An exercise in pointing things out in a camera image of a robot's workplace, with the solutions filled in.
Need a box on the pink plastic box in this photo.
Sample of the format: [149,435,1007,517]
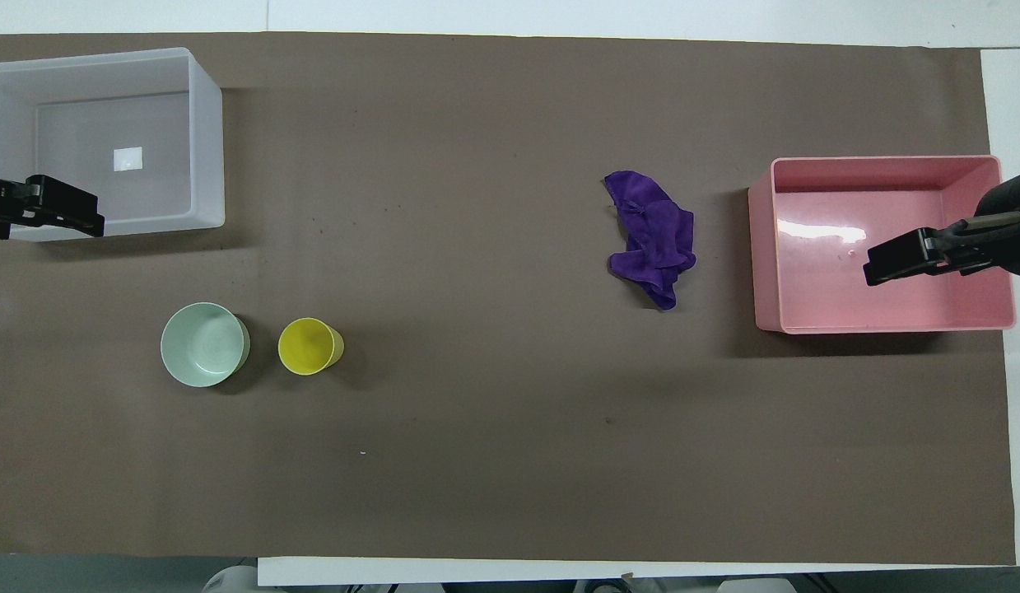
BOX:
[748,155,1017,334]

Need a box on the translucent white plastic box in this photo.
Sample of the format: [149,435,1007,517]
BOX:
[0,47,226,243]

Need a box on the pale green bowl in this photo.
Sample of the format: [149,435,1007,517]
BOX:
[160,302,251,389]

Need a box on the purple cloth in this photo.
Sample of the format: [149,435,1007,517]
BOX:
[603,170,697,311]

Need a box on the yellow cup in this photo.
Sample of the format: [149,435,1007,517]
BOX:
[277,318,345,376]

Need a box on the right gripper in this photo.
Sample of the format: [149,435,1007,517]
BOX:
[977,167,1020,278]

